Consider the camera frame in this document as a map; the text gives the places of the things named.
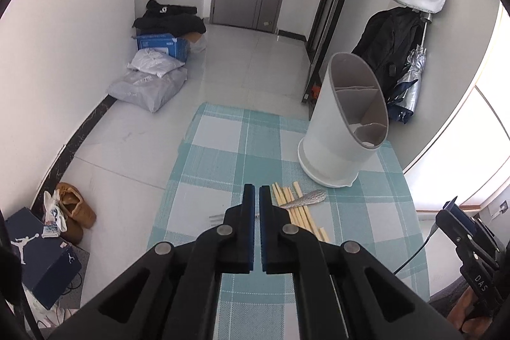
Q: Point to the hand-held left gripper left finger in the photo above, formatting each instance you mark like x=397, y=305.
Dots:
x=250, y=236

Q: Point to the silver folded umbrella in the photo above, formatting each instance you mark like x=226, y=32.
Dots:
x=414, y=85

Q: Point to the black clothes pile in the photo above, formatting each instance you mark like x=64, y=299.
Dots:
x=167, y=19

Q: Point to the grey plastic parcel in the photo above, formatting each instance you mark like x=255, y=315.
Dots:
x=147, y=91

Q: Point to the wall socket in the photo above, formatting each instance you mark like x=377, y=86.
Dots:
x=500, y=209

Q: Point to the brown shoe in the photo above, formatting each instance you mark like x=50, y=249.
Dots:
x=79, y=210
x=73, y=234

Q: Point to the white patterned sock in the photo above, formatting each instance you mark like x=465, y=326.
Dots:
x=51, y=216

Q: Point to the small orange object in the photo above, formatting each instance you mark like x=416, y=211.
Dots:
x=316, y=90

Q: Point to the black hanging jacket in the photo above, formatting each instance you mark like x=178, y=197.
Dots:
x=382, y=41

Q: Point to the white plastic parcel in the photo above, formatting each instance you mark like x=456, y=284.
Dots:
x=155, y=63

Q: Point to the teal plaid tablecloth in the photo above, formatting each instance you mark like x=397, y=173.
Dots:
x=223, y=149

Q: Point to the clear plastic bag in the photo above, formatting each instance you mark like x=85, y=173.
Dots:
x=197, y=43

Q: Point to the blue cardboard box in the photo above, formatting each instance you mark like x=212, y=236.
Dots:
x=159, y=43

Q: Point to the white utensil holder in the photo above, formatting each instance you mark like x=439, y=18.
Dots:
x=330, y=133

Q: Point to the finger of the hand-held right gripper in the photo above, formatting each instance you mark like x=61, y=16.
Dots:
x=460, y=218

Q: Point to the navy shoe box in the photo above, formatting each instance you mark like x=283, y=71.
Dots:
x=36, y=260

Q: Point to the silver metal spoon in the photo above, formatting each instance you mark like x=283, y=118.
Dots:
x=308, y=199

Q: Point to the person's right hand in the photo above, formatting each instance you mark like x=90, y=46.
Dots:
x=464, y=310

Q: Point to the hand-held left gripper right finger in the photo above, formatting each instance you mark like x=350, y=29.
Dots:
x=263, y=236

